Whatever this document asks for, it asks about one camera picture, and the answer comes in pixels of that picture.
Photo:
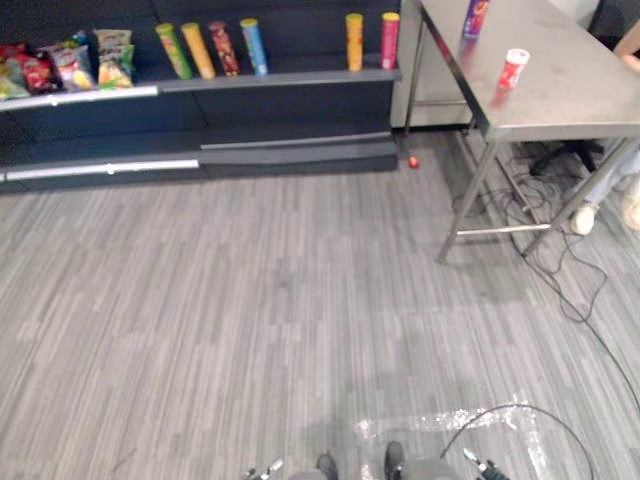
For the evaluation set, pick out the red white gum container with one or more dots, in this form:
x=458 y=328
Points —
x=513 y=70

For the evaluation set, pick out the blue chips can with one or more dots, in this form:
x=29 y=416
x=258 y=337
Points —
x=255 y=47

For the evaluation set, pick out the pink chips can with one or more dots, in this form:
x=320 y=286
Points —
x=389 y=40

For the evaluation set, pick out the green chips can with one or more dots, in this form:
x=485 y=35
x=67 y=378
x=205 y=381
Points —
x=175 y=52

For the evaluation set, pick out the stainless steel table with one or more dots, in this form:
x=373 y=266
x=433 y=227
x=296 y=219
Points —
x=560 y=75

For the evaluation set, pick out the dark grey shelf unit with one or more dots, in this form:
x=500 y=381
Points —
x=280 y=107

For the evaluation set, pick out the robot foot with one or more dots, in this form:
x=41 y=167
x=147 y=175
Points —
x=327 y=466
x=394 y=460

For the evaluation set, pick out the yellow green chips bag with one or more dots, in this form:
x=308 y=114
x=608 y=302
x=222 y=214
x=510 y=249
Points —
x=114 y=39
x=116 y=70

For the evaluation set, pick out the yellow chips can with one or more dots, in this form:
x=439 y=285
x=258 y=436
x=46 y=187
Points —
x=354 y=42

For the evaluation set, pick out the person's white shoe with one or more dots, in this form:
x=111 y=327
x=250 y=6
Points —
x=633 y=205
x=584 y=219

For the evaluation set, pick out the purple chips can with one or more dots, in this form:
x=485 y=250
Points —
x=475 y=20

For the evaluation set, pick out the blue chips bag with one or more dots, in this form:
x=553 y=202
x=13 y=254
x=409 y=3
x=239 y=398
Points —
x=80 y=38

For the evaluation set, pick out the silver multicolour chips bag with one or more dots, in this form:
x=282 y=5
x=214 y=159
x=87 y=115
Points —
x=74 y=70

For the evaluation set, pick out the silver shelf price rail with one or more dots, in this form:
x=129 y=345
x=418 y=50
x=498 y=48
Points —
x=100 y=169
x=100 y=95

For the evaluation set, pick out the small red floor object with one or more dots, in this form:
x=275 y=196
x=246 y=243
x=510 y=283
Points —
x=413 y=162

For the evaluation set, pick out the person's leg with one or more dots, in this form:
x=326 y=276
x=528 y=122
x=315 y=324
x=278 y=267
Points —
x=617 y=172

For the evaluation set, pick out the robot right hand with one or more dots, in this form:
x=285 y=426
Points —
x=487 y=470

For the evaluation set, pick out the orange chips can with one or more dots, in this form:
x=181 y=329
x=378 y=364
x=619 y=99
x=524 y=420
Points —
x=199 y=52

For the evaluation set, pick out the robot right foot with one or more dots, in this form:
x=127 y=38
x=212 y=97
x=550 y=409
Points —
x=394 y=460

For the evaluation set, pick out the dark red chips can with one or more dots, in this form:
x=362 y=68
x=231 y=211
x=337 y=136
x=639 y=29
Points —
x=225 y=50

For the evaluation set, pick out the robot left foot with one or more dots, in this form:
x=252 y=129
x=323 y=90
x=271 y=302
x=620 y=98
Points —
x=327 y=466

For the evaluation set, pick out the red chips bag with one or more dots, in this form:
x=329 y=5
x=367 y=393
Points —
x=10 y=50
x=39 y=74

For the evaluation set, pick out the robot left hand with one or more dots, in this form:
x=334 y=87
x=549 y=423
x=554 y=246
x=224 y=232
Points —
x=272 y=469

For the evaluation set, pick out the white cabinet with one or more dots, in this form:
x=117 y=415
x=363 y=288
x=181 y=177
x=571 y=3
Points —
x=430 y=70

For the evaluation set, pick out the black office chair base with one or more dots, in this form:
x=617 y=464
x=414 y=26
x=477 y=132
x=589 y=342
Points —
x=560 y=155

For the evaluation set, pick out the person's forearm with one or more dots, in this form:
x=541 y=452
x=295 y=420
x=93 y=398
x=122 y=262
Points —
x=631 y=50

